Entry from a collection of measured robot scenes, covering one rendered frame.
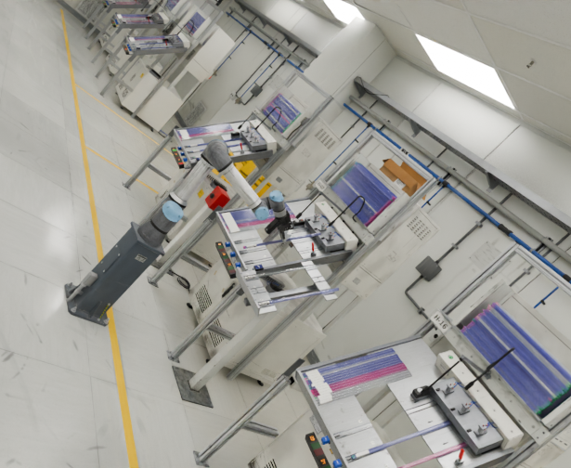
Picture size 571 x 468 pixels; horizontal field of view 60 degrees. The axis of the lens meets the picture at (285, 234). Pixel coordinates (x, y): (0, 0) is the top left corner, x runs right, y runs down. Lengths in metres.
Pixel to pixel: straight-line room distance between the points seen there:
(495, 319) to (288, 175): 2.49
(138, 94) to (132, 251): 4.77
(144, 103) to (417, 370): 5.68
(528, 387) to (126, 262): 2.02
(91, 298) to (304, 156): 2.34
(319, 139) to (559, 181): 2.01
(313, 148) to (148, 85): 3.42
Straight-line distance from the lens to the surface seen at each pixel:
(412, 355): 2.66
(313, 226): 3.30
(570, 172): 4.70
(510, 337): 2.53
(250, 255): 3.10
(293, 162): 4.43
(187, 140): 4.54
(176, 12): 8.61
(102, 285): 2.85
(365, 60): 6.46
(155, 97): 7.35
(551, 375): 2.45
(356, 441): 2.29
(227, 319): 3.41
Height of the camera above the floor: 1.55
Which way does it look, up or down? 10 degrees down
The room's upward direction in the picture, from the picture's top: 45 degrees clockwise
